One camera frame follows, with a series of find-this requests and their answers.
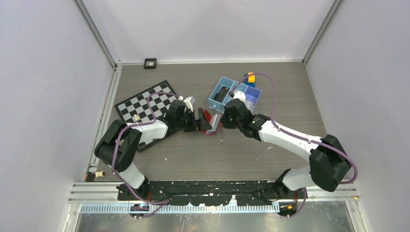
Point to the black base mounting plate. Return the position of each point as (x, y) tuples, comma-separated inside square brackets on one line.
[(211, 193)]

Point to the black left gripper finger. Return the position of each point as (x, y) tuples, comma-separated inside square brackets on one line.
[(200, 116), (203, 125)]

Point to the blue orange toy block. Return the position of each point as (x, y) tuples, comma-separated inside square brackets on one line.
[(250, 80)]

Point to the small beige chess piece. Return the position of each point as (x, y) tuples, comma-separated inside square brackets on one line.
[(99, 174)]

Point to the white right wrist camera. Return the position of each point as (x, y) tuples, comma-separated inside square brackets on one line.
[(239, 95)]

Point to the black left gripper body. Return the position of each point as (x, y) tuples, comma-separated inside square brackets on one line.
[(179, 121)]

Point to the light blue left drawer box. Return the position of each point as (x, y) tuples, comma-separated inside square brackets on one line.
[(224, 81)]

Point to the black card in drawer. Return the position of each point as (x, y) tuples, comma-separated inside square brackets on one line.
[(221, 94)]

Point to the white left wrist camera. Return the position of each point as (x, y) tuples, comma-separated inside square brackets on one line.
[(188, 101)]

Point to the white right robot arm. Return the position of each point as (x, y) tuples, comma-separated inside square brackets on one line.
[(327, 162)]

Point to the black square wall socket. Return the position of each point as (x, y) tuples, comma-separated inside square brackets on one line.
[(150, 63)]

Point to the purple drawer box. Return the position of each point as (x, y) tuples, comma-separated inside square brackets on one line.
[(251, 97)]

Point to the black white chessboard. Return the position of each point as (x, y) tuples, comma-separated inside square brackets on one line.
[(151, 106)]

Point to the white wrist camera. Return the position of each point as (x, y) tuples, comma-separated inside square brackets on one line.
[(239, 95), (188, 101)]

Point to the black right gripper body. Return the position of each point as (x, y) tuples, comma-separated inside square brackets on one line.
[(229, 123)]

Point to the light blue middle drawer box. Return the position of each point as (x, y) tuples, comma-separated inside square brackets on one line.
[(236, 86)]

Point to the light blue drawer box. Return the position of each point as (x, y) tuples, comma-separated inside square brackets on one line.
[(224, 81), (236, 86)]

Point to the red leather card holder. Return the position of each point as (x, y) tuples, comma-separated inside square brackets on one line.
[(214, 122)]

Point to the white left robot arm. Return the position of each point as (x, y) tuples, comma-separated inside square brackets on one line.
[(120, 142)]

